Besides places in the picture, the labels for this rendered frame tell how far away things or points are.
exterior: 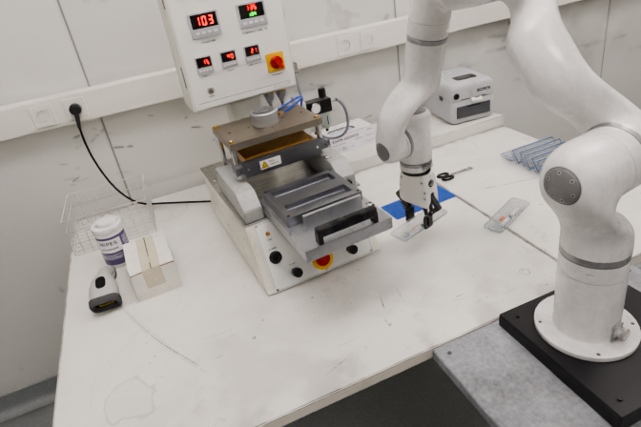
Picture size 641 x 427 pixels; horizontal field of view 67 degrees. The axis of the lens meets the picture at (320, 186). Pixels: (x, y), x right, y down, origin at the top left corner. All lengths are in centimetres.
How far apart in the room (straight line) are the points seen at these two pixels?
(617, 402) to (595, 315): 15
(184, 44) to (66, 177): 77
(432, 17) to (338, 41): 91
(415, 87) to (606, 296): 57
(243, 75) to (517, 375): 104
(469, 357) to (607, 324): 26
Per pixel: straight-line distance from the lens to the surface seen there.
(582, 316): 107
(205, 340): 124
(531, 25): 94
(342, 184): 123
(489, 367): 109
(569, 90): 93
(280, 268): 129
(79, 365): 134
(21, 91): 190
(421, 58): 113
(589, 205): 87
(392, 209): 158
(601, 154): 87
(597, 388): 105
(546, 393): 107
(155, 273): 140
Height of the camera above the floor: 156
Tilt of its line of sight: 27 degrees down
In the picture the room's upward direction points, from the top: 9 degrees counter-clockwise
